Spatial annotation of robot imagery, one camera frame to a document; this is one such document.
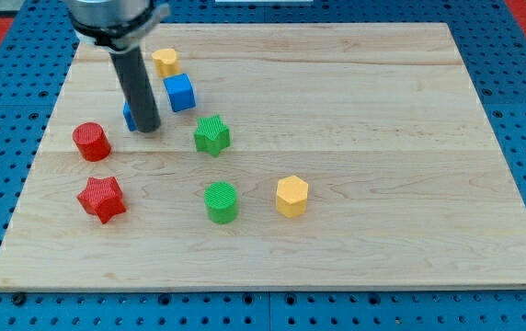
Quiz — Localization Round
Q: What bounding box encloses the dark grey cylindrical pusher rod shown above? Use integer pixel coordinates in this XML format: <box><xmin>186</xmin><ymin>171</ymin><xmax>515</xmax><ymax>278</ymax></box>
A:
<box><xmin>110</xmin><ymin>47</ymin><xmax>161</xmax><ymax>133</ymax></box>

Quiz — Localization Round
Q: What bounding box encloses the green star block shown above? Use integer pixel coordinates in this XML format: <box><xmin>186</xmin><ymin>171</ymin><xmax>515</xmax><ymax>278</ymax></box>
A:
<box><xmin>194</xmin><ymin>114</ymin><xmax>231</xmax><ymax>157</ymax></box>

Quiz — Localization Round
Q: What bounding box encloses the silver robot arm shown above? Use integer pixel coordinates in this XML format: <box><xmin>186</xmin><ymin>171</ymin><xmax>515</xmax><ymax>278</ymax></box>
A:
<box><xmin>65</xmin><ymin>0</ymin><xmax>171</xmax><ymax>133</ymax></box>

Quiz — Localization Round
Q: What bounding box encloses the red star block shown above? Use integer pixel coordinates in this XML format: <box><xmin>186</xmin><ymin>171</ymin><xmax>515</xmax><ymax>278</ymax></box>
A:
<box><xmin>77</xmin><ymin>177</ymin><xmax>127</xmax><ymax>223</ymax></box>

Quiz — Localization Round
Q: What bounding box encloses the yellow heart block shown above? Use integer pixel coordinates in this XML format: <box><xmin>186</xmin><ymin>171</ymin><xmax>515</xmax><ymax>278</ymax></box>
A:
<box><xmin>152</xmin><ymin>48</ymin><xmax>181</xmax><ymax>78</ymax></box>

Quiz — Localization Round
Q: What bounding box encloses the blue block behind rod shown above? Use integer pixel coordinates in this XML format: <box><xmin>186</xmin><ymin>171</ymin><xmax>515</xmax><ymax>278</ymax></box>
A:
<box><xmin>122</xmin><ymin>101</ymin><xmax>137</xmax><ymax>131</ymax></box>

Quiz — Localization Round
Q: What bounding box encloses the blue cube block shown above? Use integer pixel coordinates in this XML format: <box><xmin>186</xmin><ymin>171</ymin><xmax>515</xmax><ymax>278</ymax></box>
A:
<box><xmin>163</xmin><ymin>74</ymin><xmax>196</xmax><ymax>112</ymax></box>

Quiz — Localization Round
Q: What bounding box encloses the red cylinder block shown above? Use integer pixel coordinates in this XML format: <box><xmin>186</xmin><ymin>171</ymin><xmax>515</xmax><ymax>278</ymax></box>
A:
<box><xmin>72</xmin><ymin>122</ymin><xmax>111</xmax><ymax>162</ymax></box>

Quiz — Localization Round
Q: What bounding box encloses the green cylinder block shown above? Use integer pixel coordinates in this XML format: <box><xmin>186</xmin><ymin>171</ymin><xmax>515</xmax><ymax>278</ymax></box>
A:
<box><xmin>204</xmin><ymin>181</ymin><xmax>238</xmax><ymax>224</ymax></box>

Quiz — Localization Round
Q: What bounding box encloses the light wooden board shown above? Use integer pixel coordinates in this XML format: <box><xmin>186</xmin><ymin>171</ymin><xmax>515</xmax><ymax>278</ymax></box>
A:
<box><xmin>0</xmin><ymin>23</ymin><xmax>526</xmax><ymax>292</ymax></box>

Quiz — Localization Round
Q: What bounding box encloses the yellow hexagon block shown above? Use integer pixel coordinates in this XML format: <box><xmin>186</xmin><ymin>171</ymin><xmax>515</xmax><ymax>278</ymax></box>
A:
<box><xmin>276</xmin><ymin>176</ymin><xmax>309</xmax><ymax>218</ymax></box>

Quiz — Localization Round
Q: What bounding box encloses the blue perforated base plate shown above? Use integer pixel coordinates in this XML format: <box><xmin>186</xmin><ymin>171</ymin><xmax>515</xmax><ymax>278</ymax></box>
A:
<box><xmin>0</xmin><ymin>1</ymin><xmax>526</xmax><ymax>330</ymax></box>

